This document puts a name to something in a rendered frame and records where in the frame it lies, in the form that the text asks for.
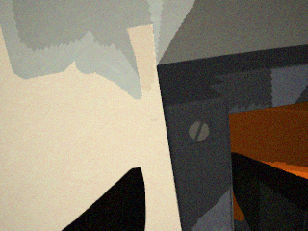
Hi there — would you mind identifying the orange l-shaped part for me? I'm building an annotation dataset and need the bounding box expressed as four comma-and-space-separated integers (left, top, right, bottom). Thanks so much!
230, 101, 308, 178

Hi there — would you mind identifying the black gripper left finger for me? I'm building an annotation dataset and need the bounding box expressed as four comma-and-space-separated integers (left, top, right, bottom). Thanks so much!
62, 167, 146, 231

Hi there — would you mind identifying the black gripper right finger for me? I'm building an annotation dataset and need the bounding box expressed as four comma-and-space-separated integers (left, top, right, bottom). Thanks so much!
231, 153, 308, 231

